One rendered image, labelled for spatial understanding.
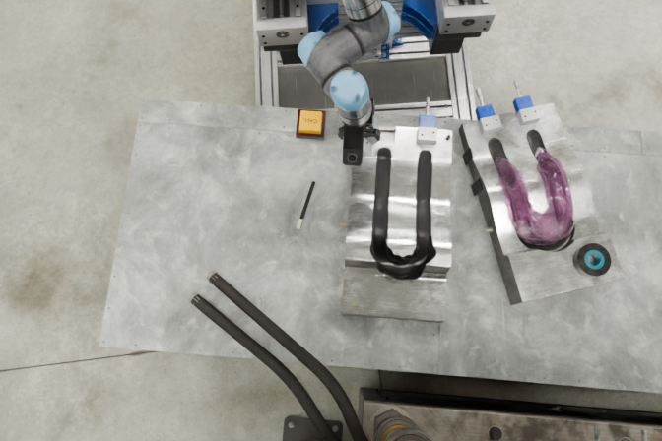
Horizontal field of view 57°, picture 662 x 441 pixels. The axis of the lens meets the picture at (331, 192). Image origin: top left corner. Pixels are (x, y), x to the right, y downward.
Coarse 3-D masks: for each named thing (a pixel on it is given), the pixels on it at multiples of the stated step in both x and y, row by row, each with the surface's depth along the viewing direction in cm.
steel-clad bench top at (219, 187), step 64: (192, 128) 173; (256, 128) 173; (448, 128) 171; (576, 128) 170; (128, 192) 169; (192, 192) 168; (256, 192) 168; (320, 192) 168; (640, 192) 165; (128, 256) 164; (192, 256) 164; (256, 256) 163; (320, 256) 163; (640, 256) 161; (128, 320) 160; (192, 320) 159; (320, 320) 159; (384, 320) 158; (448, 320) 158; (512, 320) 157; (576, 320) 157; (640, 320) 156; (576, 384) 153; (640, 384) 152
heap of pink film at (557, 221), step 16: (496, 160) 161; (544, 160) 158; (512, 176) 156; (544, 176) 156; (560, 176) 155; (512, 192) 154; (528, 192) 155; (560, 192) 155; (512, 208) 154; (528, 208) 155; (560, 208) 155; (512, 224) 155; (528, 224) 154; (544, 224) 154; (560, 224) 154; (528, 240) 154; (544, 240) 153
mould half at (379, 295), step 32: (416, 128) 162; (416, 160) 160; (448, 160) 160; (352, 192) 159; (448, 192) 158; (352, 224) 153; (448, 224) 153; (352, 256) 149; (448, 256) 149; (352, 288) 155; (384, 288) 154; (416, 288) 154; (416, 320) 156
